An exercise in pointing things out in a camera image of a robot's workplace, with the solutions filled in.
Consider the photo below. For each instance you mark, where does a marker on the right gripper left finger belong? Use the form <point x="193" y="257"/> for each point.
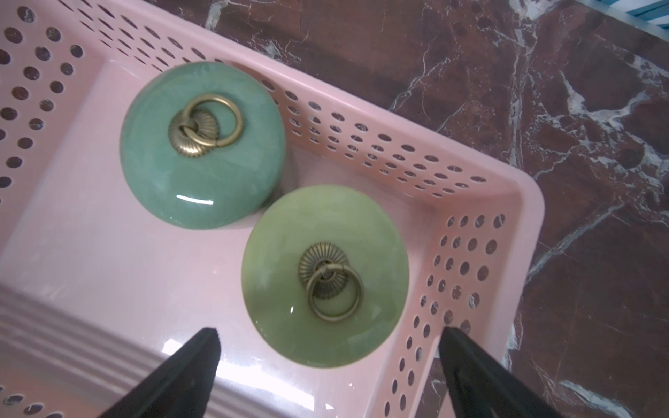
<point x="180" y="387"/>

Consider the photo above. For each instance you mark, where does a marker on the yellow-green tea canister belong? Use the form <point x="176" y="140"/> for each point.
<point x="325" y="276"/>

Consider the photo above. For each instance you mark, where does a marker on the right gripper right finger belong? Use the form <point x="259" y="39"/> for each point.
<point x="479" y="386"/>

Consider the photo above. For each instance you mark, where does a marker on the green tea canister back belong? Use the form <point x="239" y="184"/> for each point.
<point x="203" y="145"/>

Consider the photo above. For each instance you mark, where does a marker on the pink perforated plastic basket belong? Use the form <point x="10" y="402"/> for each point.
<point x="96" y="292"/>

